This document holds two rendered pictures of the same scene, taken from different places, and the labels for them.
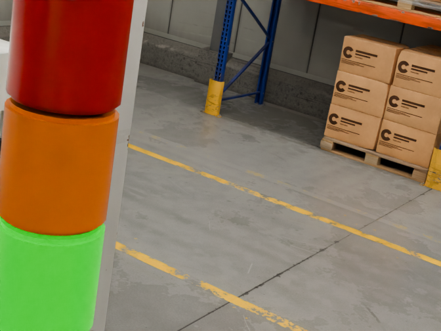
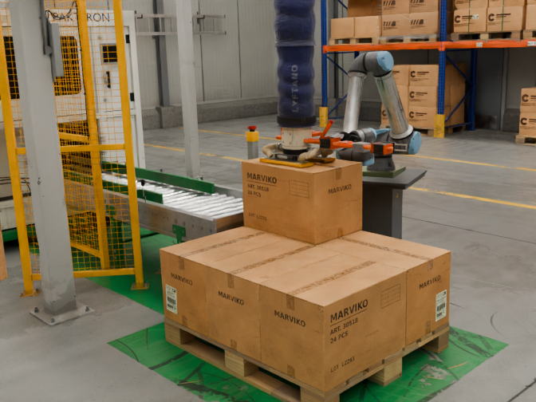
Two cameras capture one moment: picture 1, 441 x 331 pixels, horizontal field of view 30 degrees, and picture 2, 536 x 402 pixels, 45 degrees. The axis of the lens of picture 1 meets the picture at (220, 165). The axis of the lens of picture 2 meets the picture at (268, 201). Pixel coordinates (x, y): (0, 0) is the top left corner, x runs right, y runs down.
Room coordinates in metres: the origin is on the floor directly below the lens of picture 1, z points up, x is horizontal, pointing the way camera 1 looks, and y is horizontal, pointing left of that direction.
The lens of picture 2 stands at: (-3.71, -2.44, 1.60)
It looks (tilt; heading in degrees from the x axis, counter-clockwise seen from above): 13 degrees down; 17
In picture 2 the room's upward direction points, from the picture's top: 2 degrees counter-clockwise
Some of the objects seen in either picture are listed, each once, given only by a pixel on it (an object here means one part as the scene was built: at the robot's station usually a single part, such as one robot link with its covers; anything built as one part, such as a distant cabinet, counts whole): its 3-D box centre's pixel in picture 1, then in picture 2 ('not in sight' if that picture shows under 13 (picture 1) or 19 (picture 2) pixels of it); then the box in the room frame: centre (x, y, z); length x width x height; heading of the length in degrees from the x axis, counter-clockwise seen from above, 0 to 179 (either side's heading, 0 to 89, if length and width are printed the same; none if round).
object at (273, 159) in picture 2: not in sight; (285, 159); (-0.18, -1.49, 0.97); 0.34 x 0.10 x 0.05; 61
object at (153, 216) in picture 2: not in sight; (116, 206); (0.39, -0.05, 0.50); 2.31 x 0.05 x 0.19; 60
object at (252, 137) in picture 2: not in sight; (254, 197); (0.80, -0.98, 0.50); 0.07 x 0.07 x 1.00; 60
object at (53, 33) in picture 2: not in sight; (50, 50); (-0.33, -0.12, 1.62); 0.20 x 0.05 x 0.30; 60
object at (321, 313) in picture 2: not in sight; (301, 285); (-0.51, -1.65, 0.34); 1.20 x 1.00 x 0.40; 60
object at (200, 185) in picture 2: not in sight; (156, 174); (1.08, -0.04, 0.60); 1.60 x 0.10 x 0.09; 60
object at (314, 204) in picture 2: not in sight; (301, 195); (-0.10, -1.56, 0.74); 0.60 x 0.40 x 0.40; 59
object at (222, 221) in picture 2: not in sight; (257, 212); (0.08, -1.22, 0.58); 0.70 x 0.03 x 0.06; 150
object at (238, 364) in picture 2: not in sight; (302, 331); (-0.51, -1.65, 0.07); 1.20 x 1.00 x 0.14; 60
